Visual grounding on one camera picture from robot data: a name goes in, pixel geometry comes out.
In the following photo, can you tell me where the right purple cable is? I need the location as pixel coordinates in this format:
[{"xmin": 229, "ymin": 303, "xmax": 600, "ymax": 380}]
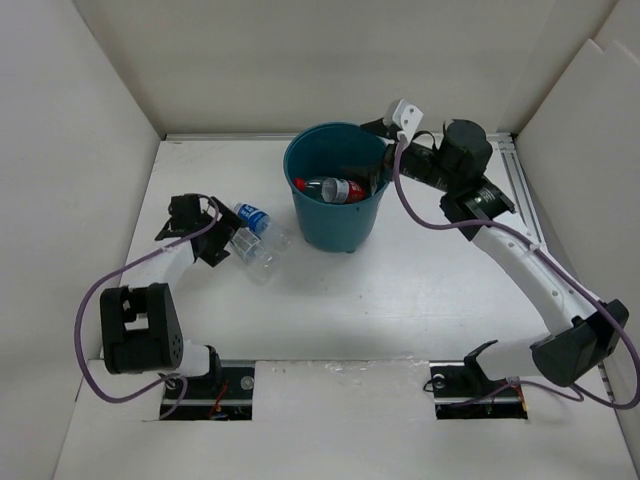
[{"xmin": 392, "ymin": 132, "xmax": 640, "ymax": 409}]

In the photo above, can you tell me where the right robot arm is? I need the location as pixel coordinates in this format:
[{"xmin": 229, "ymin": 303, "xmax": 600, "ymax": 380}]
[{"xmin": 361, "ymin": 118, "xmax": 632, "ymax": 394}]

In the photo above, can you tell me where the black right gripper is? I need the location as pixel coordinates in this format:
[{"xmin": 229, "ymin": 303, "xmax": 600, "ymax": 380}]
[{"xmin": 339, "ymin": 115, "xmax": 459, "ymax": 194}]

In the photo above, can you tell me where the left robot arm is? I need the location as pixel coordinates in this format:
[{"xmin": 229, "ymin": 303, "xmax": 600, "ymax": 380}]
[{"xmin": 100, "ymin": 193, "xmax": 245, "ymax": 397}]

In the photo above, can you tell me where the clear white cap bottle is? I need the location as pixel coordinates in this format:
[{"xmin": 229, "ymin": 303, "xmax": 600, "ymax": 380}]
[{"xmin": 231, "ymin": 228, "xmax": 279, "ymax": 284}]

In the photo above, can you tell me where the blue label water bottle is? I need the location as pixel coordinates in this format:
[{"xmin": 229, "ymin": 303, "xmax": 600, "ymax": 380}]
[{"xmin": 232, "ymin": 202, "xmax": 293, "ymax": 252}]

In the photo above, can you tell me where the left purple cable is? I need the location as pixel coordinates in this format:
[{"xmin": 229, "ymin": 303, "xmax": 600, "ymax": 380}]
[{"xmin": 73, "ymin": 194, "xmax": 221, "ymax": 419}]

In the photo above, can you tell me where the teal plastic bin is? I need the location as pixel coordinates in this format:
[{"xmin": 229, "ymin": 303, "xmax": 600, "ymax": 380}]
[{"xmin": 283, "ymin": 122, "xmax": 388, "ymax": 253}]

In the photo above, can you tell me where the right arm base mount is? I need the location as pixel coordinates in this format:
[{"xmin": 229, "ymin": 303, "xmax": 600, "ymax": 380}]
[{"xmin": 423, "ymin": 340, "xmax": 528, "ymax": 420}]

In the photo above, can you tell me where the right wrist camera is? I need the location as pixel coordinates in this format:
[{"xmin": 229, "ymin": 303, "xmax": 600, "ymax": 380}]
[{"xmin": 383, "ymin": 99, "xmax": 424, "ymax": 141}]

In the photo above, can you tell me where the purple cable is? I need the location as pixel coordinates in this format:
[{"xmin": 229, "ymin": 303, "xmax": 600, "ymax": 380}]
[
  {"xmin": 392, "ymin": 132, "xmax": 640, "ymax": 409},
  {"xmin": 73, "ymin": 194, "xmax": 221, "ymax": 419}
]

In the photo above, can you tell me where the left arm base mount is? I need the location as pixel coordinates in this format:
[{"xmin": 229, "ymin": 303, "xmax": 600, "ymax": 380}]
[{"xmin": 159, "ymin": 361, "xmax": 255, "ymax": 422}]

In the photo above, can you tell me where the red label water bottle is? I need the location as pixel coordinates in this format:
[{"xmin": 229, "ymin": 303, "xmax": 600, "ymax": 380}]
[{"xmin": 293, "ymin": 177, "xmax": 366, "ymax": 205}]

